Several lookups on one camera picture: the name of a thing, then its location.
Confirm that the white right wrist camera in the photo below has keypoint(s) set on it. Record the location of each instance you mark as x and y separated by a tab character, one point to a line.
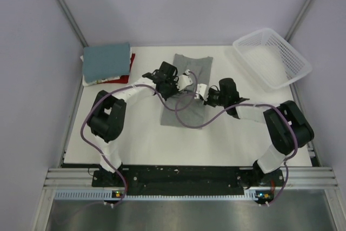
201	92

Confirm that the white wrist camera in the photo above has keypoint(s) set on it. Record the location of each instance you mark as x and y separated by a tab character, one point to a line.
201	92
184	81

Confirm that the white plastic basket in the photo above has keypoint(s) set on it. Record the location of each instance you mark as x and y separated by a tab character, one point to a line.
270	59

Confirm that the grey t-shirt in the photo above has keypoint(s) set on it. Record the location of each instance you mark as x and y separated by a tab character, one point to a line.
190	110

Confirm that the corner aluminium post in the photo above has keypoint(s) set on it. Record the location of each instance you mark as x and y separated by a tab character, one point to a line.
299	19
72	22

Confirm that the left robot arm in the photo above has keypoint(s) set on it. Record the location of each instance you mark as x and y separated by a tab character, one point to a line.
106	119

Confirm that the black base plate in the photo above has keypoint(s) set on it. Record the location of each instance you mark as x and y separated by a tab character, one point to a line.
182	180

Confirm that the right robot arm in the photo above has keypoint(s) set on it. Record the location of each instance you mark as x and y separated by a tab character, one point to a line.
288	128

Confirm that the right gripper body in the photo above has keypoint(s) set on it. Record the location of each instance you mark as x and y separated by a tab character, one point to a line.
215	98

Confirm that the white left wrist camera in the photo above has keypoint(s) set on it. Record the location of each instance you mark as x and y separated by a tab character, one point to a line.
184	81

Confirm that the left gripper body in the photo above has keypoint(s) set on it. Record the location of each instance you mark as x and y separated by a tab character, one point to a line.
171	88

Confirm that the left corner aluminium post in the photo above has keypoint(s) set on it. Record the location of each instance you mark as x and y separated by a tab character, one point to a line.
72	22

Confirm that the folded red t-shirt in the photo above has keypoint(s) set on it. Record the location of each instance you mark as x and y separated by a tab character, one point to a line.
124	79

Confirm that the folded blue t-shirt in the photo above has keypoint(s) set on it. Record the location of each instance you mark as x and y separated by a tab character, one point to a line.
120	54

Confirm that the right corner aluminium post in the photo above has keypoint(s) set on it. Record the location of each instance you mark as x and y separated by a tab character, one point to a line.
299	19

